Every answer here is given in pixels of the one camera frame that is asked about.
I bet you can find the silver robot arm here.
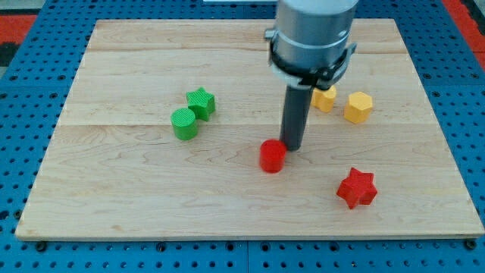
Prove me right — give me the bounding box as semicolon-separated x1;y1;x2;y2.
264;0;358;90

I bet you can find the green cylinder block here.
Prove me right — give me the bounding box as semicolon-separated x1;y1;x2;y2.
171;108;198;140

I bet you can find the green star block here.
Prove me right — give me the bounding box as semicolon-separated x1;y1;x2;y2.
186;87;215;121

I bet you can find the red star block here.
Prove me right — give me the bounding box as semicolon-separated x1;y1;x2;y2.
336;167;378;209

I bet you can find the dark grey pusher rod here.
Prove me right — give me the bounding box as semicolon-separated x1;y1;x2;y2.
280;86;313;152

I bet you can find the red cylinder block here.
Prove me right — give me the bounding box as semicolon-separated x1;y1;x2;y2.
259;139;286;173

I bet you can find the wooden board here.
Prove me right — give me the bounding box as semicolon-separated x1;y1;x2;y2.
16;19;484;241

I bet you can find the yellow block behind rod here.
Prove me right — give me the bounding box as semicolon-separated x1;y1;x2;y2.
311;86;336;113

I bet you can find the yellow hexagon block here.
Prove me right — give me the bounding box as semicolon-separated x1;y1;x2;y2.
343;92;374;124

